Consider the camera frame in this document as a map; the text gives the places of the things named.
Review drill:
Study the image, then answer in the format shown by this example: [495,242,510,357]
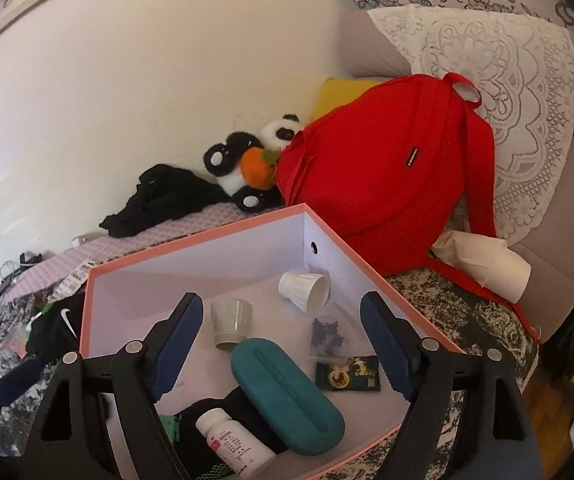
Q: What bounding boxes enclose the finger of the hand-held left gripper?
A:
[0,359,46,407]

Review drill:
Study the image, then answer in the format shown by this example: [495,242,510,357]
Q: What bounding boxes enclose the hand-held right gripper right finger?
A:
[359,291,550,480]

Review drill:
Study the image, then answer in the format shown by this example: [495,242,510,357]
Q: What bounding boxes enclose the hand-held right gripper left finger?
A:
[19,292,205,480]

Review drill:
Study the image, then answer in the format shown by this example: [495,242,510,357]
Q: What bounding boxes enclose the green snack packet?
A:
[315,355,384,392]

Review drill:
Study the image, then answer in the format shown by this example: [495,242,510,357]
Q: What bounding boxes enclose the small clear bag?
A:
[309,316,350,361]

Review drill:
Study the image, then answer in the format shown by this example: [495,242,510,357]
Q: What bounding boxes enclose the grey ribbed cup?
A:
[210,297,254,352]

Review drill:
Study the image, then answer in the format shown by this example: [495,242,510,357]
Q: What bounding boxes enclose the pink cardboard box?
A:
[78,203,465,480]

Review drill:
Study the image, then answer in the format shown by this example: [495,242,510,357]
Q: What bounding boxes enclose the black and green sock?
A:
[159,387,290,480]

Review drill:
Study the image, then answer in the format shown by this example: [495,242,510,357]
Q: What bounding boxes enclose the white ribbed cup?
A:
[278,270,331,315]

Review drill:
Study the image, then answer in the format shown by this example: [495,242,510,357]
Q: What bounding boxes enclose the white pill bottle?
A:
[195,407,278,478]

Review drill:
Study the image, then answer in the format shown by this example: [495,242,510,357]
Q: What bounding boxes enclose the teal glasses case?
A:
[230,338,346,457]

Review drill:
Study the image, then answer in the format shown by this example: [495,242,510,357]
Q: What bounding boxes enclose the black sock with white swoosh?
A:
[26,292,85,361]

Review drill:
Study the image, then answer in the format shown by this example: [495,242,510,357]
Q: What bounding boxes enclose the paper tags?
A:
[57,259,96,303]

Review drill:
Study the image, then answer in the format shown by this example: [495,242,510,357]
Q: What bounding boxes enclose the crumpled white paper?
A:
[432,230,532,304]

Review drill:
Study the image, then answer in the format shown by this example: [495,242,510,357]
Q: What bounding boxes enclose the black cloth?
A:
[99,162,228,238]

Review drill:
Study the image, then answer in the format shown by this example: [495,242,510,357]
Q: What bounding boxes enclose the red backpack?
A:
[276,72,544,346]

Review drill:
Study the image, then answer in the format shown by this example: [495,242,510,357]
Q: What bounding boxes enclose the panda plush toy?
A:
[204,114,302,212]

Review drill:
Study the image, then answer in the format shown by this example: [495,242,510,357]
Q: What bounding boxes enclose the yellow pillow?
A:
[308,77,382,123]

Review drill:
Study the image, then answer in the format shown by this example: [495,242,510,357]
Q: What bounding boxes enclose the white lace cloth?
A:
[367,4,574,248]

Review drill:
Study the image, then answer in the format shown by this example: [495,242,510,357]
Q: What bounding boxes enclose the tangle of cables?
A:
[0,249,48,293]

